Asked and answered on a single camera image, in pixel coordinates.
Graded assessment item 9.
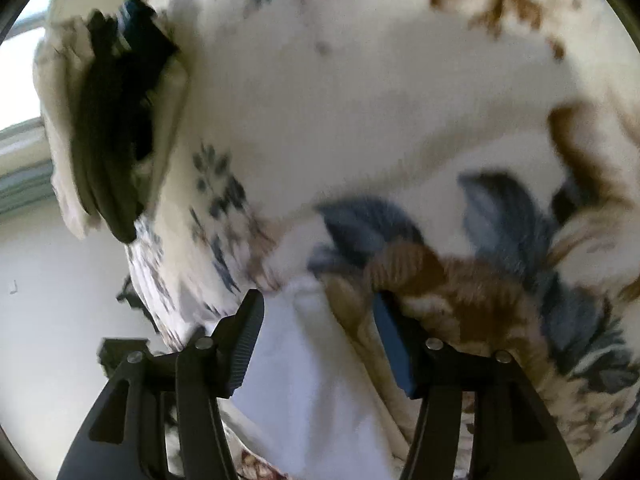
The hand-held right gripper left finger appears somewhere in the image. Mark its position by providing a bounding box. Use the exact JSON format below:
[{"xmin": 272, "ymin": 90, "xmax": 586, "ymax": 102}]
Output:
[{"xmin": 56, "ymin": 289, "xmax": 266, "ymax": 480}]

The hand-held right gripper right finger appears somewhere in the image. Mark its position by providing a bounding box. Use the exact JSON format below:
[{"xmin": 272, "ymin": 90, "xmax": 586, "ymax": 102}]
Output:
[{"xmin": 372, "ymin": 291, "xmax": 581, "ymax": 480}]

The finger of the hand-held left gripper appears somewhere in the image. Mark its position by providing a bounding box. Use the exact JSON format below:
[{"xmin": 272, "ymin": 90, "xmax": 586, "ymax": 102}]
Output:
[{"xmin": 116, "ymin": 0, "xmax": 180, "ymax": 73}]

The white t-shirt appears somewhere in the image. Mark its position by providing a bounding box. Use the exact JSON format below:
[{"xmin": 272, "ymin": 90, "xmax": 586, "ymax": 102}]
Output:
[{"xmin": 220, "ymin": 275, "xmax": 401, "ymax": 480}]

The beige folded garment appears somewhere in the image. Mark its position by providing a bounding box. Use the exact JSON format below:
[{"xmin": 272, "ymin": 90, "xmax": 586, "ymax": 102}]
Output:
[{"xmin": 32, "ymin": 10, "xmax": 101, "ymax": 241}]

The window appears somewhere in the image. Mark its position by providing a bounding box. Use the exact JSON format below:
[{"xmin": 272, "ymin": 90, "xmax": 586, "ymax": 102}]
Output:
[{"xmin": 0, "ymin": 0, "xmax": 56, "ymax": 148}]

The green striped curtain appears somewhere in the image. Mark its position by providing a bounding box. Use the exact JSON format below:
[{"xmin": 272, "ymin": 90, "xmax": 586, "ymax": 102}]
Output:
[{"xmin": 0, "ymin": 157, "xmax": 56, "ymax": 217}]

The floral blanket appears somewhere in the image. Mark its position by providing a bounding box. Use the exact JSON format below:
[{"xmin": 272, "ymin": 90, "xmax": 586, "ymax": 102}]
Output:
[{"xmin": 32, "ymin": 0, "xmax": 640, "ymax": 480}]

